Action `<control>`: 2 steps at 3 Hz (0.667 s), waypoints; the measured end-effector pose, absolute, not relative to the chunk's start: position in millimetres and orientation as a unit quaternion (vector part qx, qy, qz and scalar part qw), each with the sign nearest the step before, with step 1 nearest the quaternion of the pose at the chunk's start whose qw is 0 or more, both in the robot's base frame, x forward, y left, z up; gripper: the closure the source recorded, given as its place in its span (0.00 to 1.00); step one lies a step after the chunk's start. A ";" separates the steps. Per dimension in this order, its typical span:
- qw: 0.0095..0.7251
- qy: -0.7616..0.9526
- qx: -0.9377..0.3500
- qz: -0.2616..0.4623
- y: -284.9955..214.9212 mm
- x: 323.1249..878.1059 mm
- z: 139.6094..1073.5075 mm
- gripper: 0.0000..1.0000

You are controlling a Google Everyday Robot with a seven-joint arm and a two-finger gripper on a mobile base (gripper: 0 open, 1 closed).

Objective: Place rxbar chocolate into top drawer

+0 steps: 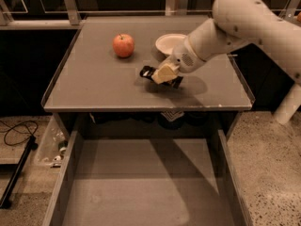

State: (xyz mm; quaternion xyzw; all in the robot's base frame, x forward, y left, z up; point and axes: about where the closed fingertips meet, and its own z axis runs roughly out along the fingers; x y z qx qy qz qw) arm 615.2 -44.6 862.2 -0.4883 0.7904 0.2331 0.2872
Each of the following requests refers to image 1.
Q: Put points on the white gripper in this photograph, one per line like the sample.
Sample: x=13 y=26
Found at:
x=182 y=59

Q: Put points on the black rxbar chocolate wrapper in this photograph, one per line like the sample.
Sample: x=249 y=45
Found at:
x=148 y=72

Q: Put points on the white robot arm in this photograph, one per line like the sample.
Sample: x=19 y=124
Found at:
x=233 y=25

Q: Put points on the grey cabinet with top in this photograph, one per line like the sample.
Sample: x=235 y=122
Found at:
x=110 y=62

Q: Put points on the open grey top drawer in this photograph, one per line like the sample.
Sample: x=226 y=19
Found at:
x=147 y=181

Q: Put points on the white paper bowl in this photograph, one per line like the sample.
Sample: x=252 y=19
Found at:
x=167 y=42

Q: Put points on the red apple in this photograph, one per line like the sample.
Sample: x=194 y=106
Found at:
x=123 y=45

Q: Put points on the black floor stand bar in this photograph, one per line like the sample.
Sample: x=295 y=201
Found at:
x=31 y=145

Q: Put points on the metal railing frame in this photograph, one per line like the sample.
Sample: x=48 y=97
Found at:
x=71 y=14

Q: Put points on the white cylindrical post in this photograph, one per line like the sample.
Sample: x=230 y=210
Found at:
x=289 y=105

